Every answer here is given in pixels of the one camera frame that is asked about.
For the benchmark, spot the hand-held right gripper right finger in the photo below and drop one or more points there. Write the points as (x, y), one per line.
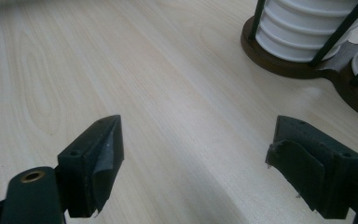
(317, 168)

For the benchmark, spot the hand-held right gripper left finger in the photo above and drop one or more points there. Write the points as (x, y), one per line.
(87, 168)

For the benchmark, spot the dark wooden cup holder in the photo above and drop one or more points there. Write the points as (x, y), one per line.
(276, 67)

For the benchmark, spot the short stack of white cups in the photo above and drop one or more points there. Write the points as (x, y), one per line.
(298, 31)

